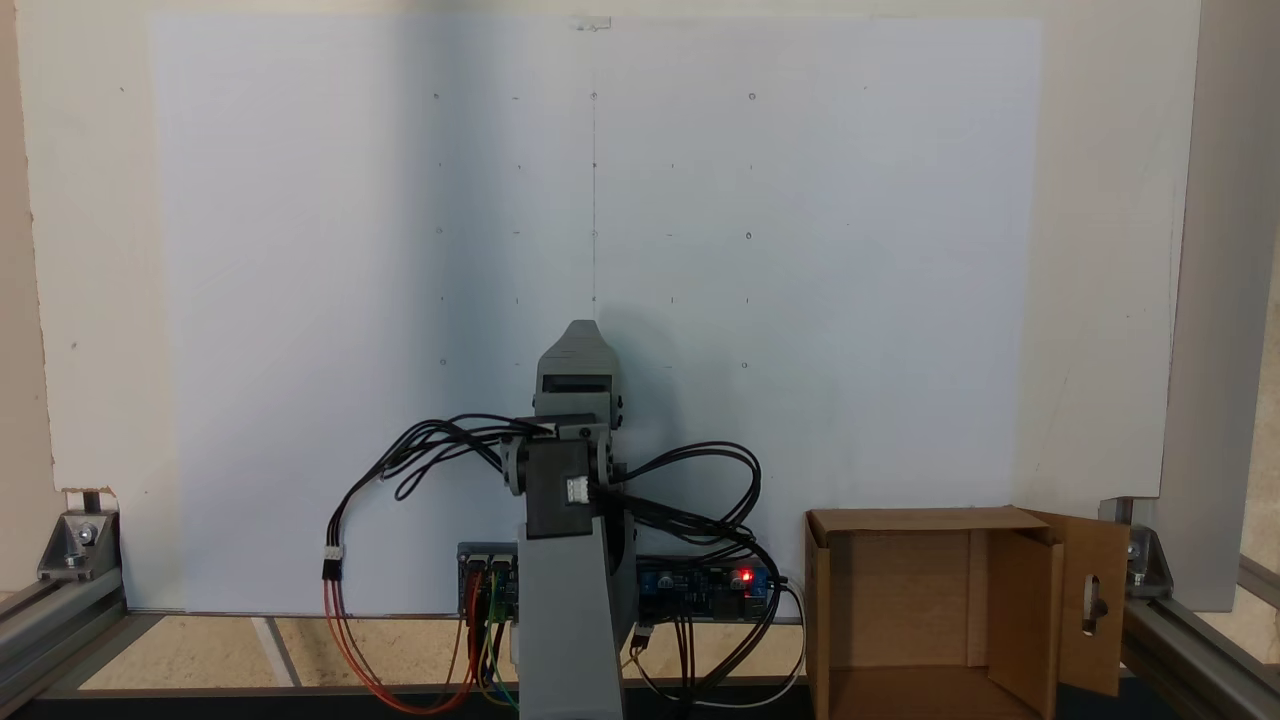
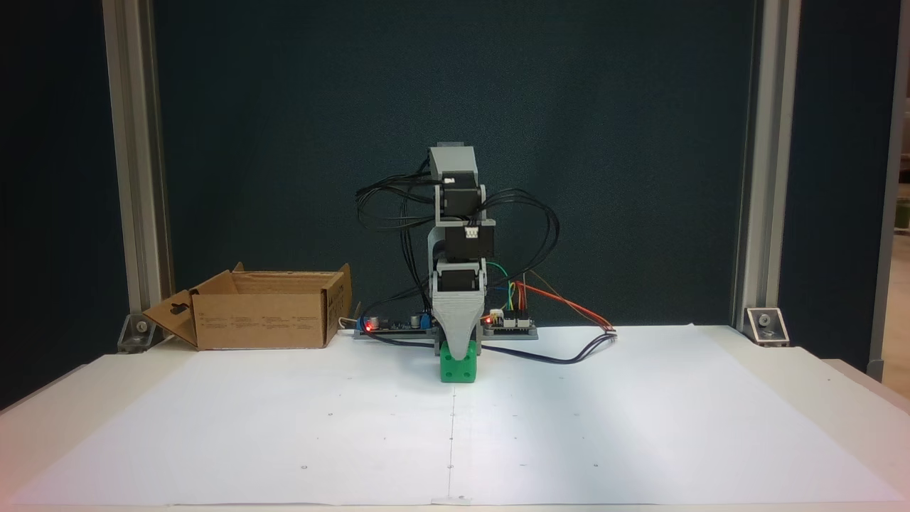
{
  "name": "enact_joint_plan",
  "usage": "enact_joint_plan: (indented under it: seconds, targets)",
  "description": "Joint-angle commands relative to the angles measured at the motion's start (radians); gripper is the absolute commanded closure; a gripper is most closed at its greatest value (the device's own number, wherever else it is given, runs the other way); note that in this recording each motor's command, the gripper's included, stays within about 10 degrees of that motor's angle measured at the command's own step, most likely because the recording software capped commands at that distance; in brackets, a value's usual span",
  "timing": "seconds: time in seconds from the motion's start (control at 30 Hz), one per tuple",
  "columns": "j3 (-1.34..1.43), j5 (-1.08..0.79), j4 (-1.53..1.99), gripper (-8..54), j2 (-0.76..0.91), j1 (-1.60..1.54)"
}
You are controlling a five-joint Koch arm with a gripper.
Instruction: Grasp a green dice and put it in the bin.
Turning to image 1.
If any blue power circuit board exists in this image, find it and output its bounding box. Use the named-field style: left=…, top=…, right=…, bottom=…
left=637, top=555, right=777, bottom=624

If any orange wire bundle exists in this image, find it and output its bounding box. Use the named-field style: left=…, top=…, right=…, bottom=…
left=321, top=575, right=483, bottom=716

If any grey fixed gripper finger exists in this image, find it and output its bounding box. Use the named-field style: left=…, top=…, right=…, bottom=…
left=537, top=320, right=619, bottom=376

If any black looped servo cable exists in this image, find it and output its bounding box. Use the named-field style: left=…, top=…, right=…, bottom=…
left=380, top=414, right=557, bottom=502

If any large white paper sheet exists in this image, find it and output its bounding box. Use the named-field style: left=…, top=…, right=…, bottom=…
left=149, top=14, right=1044, bottom=616

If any green wire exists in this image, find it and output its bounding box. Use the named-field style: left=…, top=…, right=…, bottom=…
left=482, top=572, right=524, bottom=714

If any open cardboard box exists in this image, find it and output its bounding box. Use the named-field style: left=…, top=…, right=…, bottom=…
left=804, top=505, right=1133, bottom=720

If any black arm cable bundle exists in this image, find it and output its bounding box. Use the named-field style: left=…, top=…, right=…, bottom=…
left=598, top=441, right=785, bottom=703

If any metal corner bracket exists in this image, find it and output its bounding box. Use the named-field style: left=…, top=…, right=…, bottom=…
left=37, top=508, right=124, bottom=584
left=1124, top=523, right=1174, bottom=602

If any black cable with white plug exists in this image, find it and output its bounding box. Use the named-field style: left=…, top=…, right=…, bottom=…
left=321, top=414, right=546, bottom=584

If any aluminium frame rail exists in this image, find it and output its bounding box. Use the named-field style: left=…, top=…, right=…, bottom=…
left=1117, top=553, right=1280, bottom=720
left=0, top=570, right=129, bottom=714

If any motor driver circuit board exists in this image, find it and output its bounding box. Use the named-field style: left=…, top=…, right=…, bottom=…
left=457, top=542, right=522, bottom=624

